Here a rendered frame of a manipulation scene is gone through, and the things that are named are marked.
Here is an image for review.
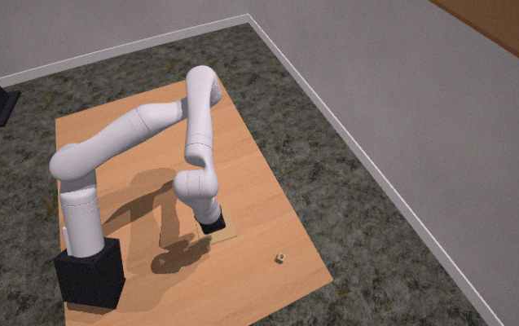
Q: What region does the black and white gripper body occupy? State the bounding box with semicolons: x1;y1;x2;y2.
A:
194;203;226;235

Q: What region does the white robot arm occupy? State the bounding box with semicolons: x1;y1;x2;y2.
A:
49;65;222;258

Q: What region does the tan square mat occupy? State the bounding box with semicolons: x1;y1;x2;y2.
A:
196;205;237;248

